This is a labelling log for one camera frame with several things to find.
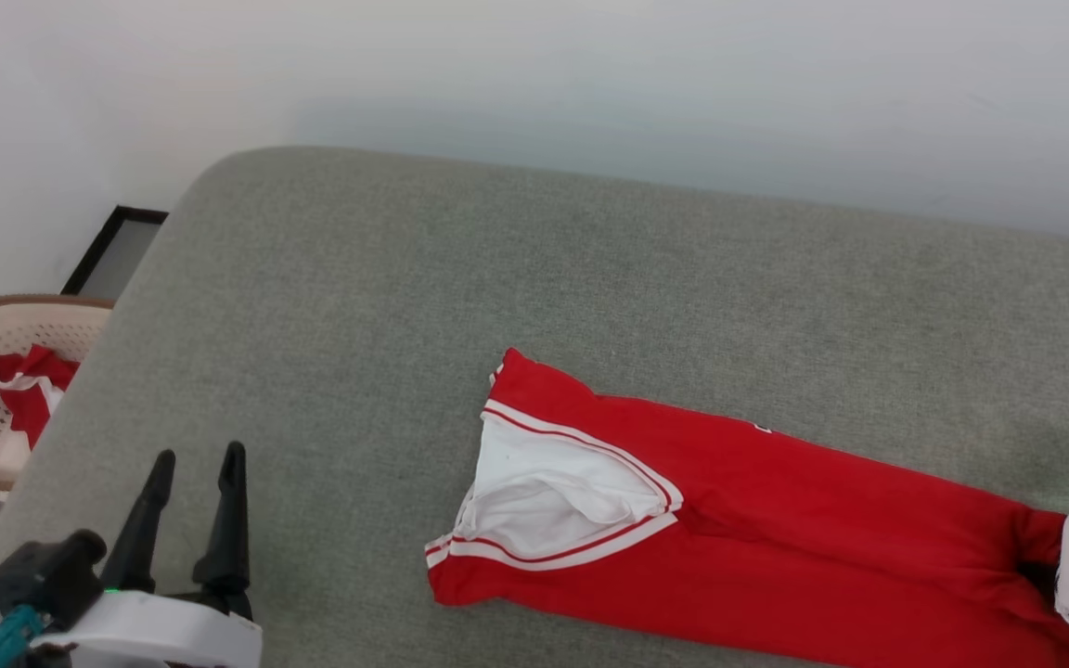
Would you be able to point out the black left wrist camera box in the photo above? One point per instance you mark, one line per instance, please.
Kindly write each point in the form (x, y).
(43, 575)

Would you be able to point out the red garment with white trim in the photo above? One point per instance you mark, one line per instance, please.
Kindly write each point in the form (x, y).
(822, 520)

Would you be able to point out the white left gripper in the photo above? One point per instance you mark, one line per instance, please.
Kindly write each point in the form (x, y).
(163, 635)

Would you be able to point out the grey fabric sofa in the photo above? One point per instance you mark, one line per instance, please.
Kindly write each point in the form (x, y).
(405, 278)

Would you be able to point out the black rectangular frame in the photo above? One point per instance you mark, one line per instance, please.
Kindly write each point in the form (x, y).
(80, 274)

